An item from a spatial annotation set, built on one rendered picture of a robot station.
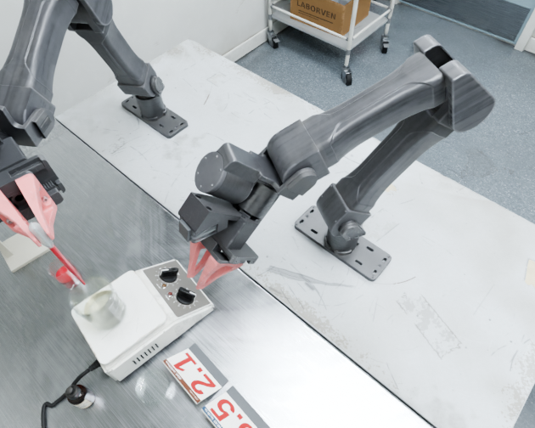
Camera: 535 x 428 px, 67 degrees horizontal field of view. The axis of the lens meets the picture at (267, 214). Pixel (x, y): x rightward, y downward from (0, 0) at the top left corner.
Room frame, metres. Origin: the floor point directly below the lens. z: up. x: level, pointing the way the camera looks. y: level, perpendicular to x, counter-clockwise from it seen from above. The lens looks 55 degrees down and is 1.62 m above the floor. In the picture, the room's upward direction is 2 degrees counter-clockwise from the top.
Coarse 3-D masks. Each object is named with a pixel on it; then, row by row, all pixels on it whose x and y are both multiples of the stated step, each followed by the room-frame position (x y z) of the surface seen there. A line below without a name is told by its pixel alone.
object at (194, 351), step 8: (192, 352) 0.21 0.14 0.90; (200, 352) 0.21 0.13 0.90; (200, 360) 0.20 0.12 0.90; (208, 360) 0.20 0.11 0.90; (168, 368) 0.18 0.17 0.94; (208, 368) 0.19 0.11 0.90; (216, 368) 0.19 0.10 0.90; (216, 376) 0.17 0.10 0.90; (224, 376) 0.17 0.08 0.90; (224, 384) 0.16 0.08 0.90; (216, 392) 0.15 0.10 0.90; (200, 400) 0.13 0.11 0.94; (208, 400) 0.14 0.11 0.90
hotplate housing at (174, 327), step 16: (160, 304) 0.28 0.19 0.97; (208, 304) 0.29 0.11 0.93; (176, 320) 0.25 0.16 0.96; (192, 320) 0.26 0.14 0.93; (160, 336) 0.23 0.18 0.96; (176, 336) 0.24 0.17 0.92; (128, 352) 0.20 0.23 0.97; (144, 352) 0.20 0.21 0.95; (96, 368) 0.19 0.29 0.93; (112, 368) 0.18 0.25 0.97; (128, 368) 0.18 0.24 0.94
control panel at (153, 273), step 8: (168, 264) 0.37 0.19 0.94; (176, 264) 0.37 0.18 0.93; (144, 272) 0.34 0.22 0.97; (152, 272) 0.35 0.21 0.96; (184, 272) 0.36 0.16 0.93; (152, 280) 0.33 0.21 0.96; (160, 280) 0.33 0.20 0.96; (176, 280) 0.33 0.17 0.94; (184, 280) 0.34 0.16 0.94; (192, 280) 0.34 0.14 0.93; (160, 288) 0.31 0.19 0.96; (168, 288) 0.31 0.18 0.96; (176, 288) 0.32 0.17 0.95; (192, 288) 0.32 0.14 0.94; (168, 296) 0.30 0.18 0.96; (200, 296) 0.31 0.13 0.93; (168, 304) 0.28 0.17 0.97; (176, 304) 0.28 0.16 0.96; (192, 304) 0.29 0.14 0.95; (200, 304) 0.29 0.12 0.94; (176, 312) 0.27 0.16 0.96; (184, 312) 0.27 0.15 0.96
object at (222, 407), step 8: (216, 400) 0.13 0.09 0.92; (224, 400) 0.13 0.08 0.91; (208, 408) 0.12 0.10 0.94; (216, 408) 0.12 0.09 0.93; (224, 408) 0.12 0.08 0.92; (232, 408) 0.12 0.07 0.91; (216, 416) 0.11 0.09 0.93; (224, 416) 0.11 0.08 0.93; (232, 416) 0.11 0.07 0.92; (240, 416) 0.11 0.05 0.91; (224, 424) 0.10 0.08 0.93; (232, 424) 0.10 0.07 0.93; (240, 424) 0.10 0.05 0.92; (248, 424) 0.10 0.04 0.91
